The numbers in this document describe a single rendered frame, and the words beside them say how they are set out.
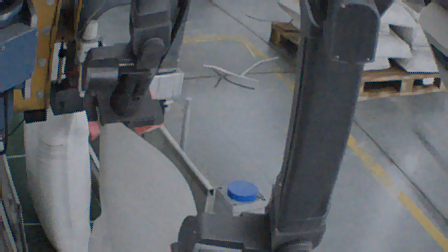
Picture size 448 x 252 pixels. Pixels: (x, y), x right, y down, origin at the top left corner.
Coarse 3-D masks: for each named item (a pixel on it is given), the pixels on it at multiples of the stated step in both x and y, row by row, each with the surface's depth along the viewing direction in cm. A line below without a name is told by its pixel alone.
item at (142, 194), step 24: (120, 144) 133; (144, 144) 127; (120, 168) 135; (144, 168) 129; (168, 168) 123; (120, 192) 115; (144, 192) 131; (168, 192) 125; (120, 216) 117; (144, 216) 110; (168, 216) 127; (96, 240) 135; (120, 240) 120; (144, 240) 113; (168, 240) 108
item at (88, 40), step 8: (96, 24) 127; (80, 32) 129; (88, 32) 126; (96, 32) 128; (80, 40) 129; (88, 40) 127; (96, 40) 129; (80, 48) 128; (88, 48) 127; (80, 56) 128; (80, 64) 129; (80, 96) 134
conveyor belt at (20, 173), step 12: (12, 120) 257; (12, 144) 241; (12, 156) 233; (24, 156) 235; (12, 168) 226; (24, 168) 228; (24, 180) 222; (24, 192) 215; (24, 204) 209; (96, 204) 221; (24, 216) 203; (36, 216) 205; (96, 216) 215; (24, 228) 197; (36, 228) 199; (36, 240) 193; (48, 240) 195
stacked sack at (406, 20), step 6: (396, 6) 407; (390, 12) 391; (396, 12) 394; (402, 12) 399; (384, 18) 389; (390, 18) 391; (396, 18) 393; (402, 18) 396; (408, 18) 399; (396, 24) 398; (402, 24) 398; (408, 24) 400; (414, 24) 404
